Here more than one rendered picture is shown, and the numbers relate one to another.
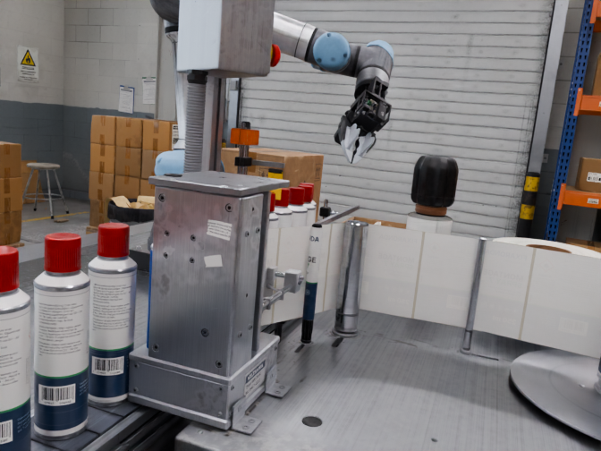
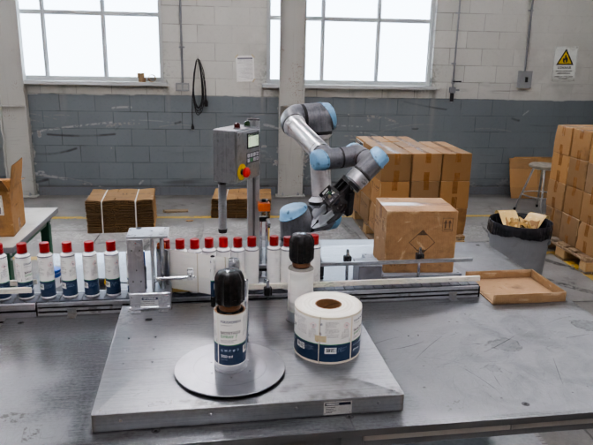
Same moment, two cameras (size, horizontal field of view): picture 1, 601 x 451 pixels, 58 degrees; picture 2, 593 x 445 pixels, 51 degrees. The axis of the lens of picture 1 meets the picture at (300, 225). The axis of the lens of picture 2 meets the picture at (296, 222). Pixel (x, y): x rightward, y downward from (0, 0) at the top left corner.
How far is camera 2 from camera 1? 2.00 m
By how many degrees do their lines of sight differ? 60
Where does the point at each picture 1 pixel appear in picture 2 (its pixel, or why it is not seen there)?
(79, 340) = (109, 270)
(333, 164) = not seen: outside the picture
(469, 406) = (187, 340)
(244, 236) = (130, 251)
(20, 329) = (88, 261)
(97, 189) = (551, 196)
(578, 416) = (193, 355)
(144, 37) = not seen: outside the picture
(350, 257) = not seen: hidden behind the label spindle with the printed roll
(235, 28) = (219, 163)
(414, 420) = (166, 332)
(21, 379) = (89, 274)
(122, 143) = (574, 154)
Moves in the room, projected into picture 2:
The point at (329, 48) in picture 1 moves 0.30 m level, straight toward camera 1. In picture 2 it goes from (312, 159) to (234, 165)
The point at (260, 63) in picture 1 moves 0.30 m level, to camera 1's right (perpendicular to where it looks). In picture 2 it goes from (231, 178) to (267, 196)
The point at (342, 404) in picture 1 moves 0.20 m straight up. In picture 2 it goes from (164, 320) to (162, 264)
